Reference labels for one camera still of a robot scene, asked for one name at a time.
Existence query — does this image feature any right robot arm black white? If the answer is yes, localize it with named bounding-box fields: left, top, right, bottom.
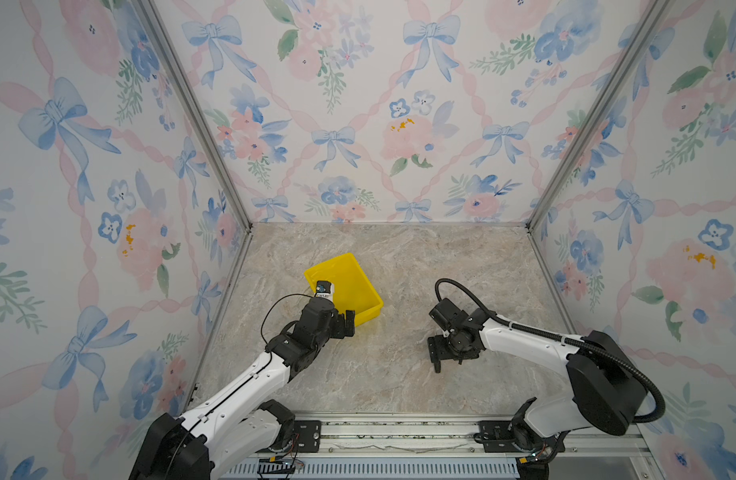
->
left=427, top=298, right=648, bottom=456

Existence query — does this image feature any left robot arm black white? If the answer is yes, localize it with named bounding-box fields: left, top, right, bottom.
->
left=129, top=296, right=356, bottom=479

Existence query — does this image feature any yellow plastic bin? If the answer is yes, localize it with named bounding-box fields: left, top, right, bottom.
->
left=304, top=253, right=384, bottom=326

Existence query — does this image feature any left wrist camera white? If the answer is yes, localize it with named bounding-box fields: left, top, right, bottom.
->
left=314, top=280, right=335, bottom=301

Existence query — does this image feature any thin black cable left arm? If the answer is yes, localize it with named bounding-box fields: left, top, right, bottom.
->
left=259, top=292, right=314, bottom=346

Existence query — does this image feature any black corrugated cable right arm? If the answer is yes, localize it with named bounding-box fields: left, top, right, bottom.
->
left=434, top=277, right=667, bottom=425

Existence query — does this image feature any aluminium rail frame base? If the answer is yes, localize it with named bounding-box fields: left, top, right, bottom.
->
left=225, top=413, right=665, bottom=479

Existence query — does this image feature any left aluminium corner post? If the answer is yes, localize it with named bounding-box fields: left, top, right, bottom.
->
left=130, top=0, right=253, bottom=233

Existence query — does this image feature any aluminium corner post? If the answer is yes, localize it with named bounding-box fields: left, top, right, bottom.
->
left=526, top=0, right=672, bottom=233
left=130, top=0, right=253, bottom=233

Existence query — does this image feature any right aluminium corner post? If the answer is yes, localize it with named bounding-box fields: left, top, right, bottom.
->
left=526, top=0, right=672, bottom=233

